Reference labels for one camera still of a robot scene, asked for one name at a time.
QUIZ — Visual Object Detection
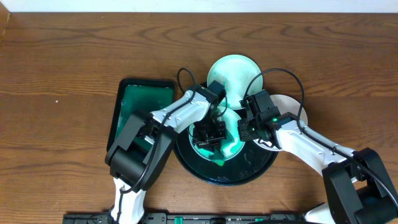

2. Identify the mint plate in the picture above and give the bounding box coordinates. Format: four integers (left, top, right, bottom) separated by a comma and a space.
188, 108, 245, 161
207, 54, 261, 110

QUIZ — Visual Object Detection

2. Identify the white plate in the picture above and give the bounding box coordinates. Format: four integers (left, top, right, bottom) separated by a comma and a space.
253, 94, 300, 152

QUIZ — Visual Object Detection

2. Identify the green sponge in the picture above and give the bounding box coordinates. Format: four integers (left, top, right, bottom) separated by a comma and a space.
203, 146, 241, 167

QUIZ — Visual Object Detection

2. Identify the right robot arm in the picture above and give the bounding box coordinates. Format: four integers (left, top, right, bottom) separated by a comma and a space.
238, 113, 397, 223

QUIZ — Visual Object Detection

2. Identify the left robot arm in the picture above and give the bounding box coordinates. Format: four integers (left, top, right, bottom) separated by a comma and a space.
105, 82, 226, 223

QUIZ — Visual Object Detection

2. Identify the round black tray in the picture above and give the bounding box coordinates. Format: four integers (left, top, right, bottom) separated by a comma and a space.
172, 81, 279, 187

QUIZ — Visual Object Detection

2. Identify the rectangular black sponge tray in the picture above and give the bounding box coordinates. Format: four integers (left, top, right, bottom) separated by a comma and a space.
106, 78, 175, 149

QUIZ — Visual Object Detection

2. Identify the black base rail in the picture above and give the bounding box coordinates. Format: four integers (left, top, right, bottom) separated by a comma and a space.
62, 213, 308, 224

